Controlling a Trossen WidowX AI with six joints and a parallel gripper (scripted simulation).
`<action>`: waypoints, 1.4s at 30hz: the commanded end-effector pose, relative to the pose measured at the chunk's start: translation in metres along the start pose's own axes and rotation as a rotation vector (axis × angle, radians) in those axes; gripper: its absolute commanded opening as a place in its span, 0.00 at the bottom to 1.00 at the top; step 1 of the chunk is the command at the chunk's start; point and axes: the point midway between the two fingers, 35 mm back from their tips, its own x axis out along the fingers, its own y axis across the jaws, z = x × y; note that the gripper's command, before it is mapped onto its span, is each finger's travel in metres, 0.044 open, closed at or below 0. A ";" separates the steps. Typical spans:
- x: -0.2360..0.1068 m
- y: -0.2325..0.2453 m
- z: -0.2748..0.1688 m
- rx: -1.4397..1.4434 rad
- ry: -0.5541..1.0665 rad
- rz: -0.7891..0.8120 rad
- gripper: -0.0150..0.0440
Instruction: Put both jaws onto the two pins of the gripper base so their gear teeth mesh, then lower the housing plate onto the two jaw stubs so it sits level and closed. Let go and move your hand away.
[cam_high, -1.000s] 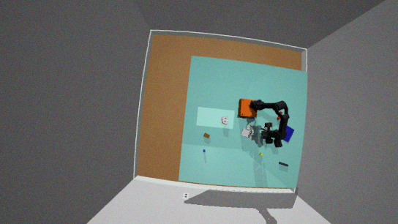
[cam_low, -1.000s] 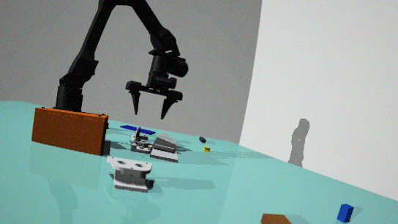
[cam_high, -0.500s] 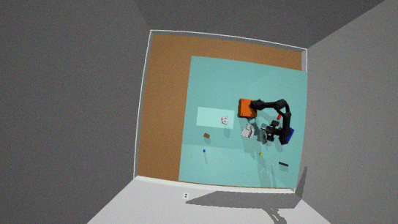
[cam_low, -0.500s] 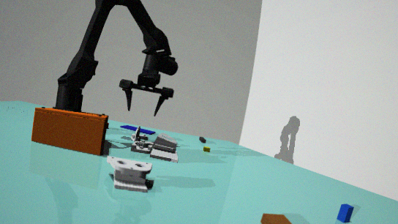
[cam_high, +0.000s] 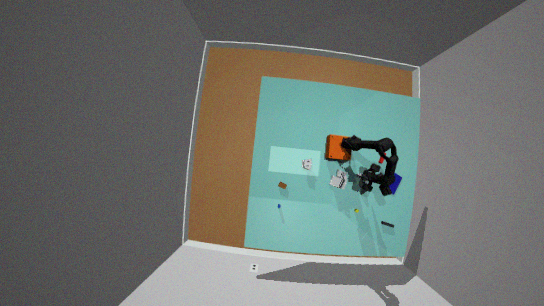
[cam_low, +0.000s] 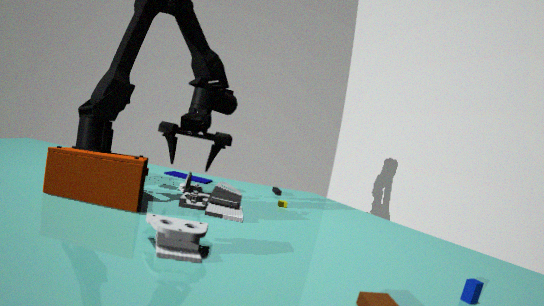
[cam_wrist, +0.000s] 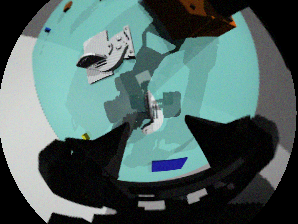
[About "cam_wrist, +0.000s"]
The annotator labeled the dark blue flat bar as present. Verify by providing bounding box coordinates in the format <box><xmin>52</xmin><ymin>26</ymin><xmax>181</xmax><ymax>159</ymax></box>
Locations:
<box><xmin>152</xmin><ymin>157</ymin><xmax>188</xmax><ymax>172</ymax></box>

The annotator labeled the blue block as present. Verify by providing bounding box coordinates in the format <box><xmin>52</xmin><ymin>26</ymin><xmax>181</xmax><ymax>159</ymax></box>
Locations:
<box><xmin>44</xmin><ymin>27</ymin><xmax>52</xmax><ymax>34</ymax></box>

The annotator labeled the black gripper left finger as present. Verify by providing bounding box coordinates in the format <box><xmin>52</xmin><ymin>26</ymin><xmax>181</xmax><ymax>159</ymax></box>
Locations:
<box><xmin>65</xmin><ymin>123</ymin><xmax>130</xmax><ymax>180</ymax></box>

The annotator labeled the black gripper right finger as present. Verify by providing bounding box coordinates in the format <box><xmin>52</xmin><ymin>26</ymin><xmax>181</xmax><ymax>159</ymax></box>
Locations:
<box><xmin>184</xmin><ymin>115</ymin><xmax>250</xmax><ymax>167</ymax></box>

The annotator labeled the small yellow block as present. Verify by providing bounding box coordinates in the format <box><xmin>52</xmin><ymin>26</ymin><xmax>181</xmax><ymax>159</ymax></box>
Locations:
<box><xmin>81</xmin><ymin>133</ymin><xmax>89</xmax><ymax>140</ymax></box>

